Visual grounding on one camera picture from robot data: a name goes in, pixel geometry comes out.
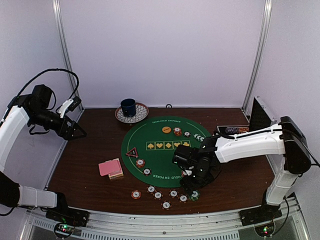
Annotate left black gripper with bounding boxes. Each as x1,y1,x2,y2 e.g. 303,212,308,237
28,107,87,141

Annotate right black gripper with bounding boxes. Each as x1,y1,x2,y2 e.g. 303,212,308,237
179,164,214,196

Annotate red chips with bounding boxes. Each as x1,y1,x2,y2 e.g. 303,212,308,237
173,127,182,136
181,170,188,177
135,158,146,169

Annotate green poker chip stack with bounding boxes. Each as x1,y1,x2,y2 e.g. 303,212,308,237
188,190,200,202

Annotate green chips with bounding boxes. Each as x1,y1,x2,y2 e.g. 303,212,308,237
193,133,205,142

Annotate orange big blind button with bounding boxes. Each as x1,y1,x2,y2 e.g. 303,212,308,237
162,126,172,134

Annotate pink playing card deck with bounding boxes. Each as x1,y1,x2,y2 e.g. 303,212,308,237
98,158,123,178

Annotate triangular black red dealer button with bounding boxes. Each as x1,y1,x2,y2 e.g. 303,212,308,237
125,147,139,158

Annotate red poker chip stack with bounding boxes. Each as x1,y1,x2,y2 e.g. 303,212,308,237
131,190,142,200

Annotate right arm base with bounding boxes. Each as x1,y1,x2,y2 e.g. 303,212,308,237
239,205,282,237

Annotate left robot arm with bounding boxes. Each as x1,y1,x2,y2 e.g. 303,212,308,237
0,84,87,222

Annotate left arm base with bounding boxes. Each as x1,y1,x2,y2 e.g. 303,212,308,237
43,208,90,239

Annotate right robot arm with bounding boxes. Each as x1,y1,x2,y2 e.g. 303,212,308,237
172,116,312,221

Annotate scattered brown chip two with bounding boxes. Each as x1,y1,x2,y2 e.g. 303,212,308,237
153,191,163,200

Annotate scattered brown chip three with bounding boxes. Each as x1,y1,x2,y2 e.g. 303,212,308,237
161,201,172,210

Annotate scattered brown chip one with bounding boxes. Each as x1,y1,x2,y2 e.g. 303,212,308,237
147,185,156,194

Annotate round green poker mat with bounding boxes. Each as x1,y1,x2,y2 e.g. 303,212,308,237
121,116,211,188

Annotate dark blue mug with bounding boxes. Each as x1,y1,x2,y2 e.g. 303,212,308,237
120,98,136,118

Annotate patterned ceramic saucer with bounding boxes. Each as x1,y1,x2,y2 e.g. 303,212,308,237
114,102,149,124

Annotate aluminium poker chip case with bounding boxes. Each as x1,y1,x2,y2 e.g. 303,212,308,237
216,96,278,135

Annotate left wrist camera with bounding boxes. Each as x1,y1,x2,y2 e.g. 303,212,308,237
57,96,82,119

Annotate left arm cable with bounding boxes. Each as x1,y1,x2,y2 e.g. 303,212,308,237
14,68,80,118

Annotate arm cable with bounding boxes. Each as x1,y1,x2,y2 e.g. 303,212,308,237
14,68,80,118
284,129,320,226

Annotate front aluminium rail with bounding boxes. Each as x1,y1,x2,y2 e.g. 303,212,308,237
18,196,311,240

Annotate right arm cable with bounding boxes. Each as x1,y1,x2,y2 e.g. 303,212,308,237
284,129,320,226

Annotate left aluminium frame post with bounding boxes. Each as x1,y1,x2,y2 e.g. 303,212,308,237
52,0,84,112

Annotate aluminium frame post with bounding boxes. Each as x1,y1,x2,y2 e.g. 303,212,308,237
52,0,84,112
241,0,273,113

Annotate right aluminium frame post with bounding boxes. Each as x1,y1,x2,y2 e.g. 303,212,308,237
241,0,273,113

